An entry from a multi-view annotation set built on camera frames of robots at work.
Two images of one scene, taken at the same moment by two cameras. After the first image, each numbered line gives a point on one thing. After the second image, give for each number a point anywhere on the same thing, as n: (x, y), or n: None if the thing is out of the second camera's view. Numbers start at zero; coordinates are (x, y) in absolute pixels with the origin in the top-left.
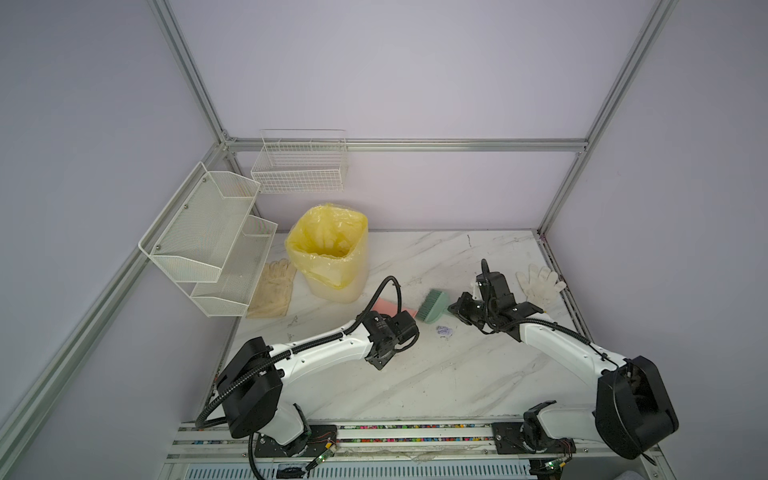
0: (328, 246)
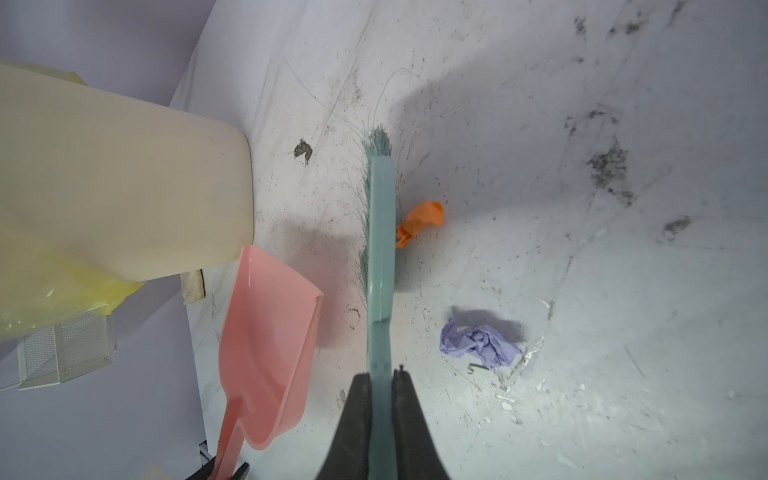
0: (100, 191)
